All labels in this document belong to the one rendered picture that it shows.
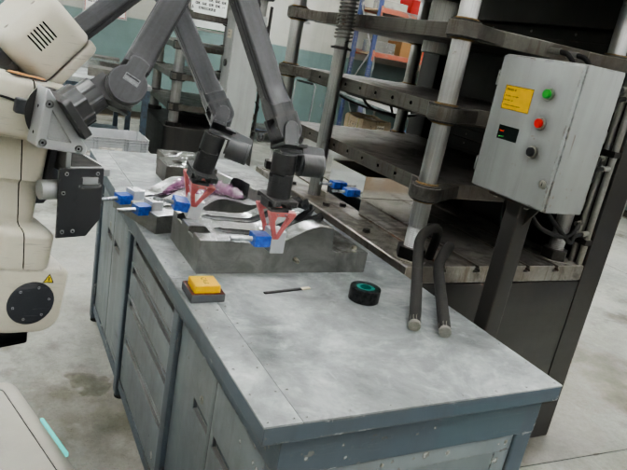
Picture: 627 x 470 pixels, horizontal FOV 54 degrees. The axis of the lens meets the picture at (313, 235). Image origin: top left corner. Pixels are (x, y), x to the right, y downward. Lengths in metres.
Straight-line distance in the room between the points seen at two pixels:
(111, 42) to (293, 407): 7.91
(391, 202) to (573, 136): 0.88
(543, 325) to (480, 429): 1.21
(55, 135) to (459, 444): 1.01
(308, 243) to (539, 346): 1.23
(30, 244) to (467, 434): 1.02
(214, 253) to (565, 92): 1.01
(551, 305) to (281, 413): 1.62
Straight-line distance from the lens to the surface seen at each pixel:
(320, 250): 1.68
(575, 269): 2.53
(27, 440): 1.86
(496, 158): 1.92
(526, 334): 2.49
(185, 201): 1.68
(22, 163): 1.46
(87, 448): 2.28
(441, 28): 2.17
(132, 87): 1.30
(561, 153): 1.78
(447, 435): 1.32
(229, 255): 1.58
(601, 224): 2.55
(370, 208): 2.39
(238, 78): 5.96
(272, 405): 1.09
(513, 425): 1.45
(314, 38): 9.51
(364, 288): 1.60
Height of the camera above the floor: 1.39
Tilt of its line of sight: 17 degrees down
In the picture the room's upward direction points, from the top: 11 degrees clockwise
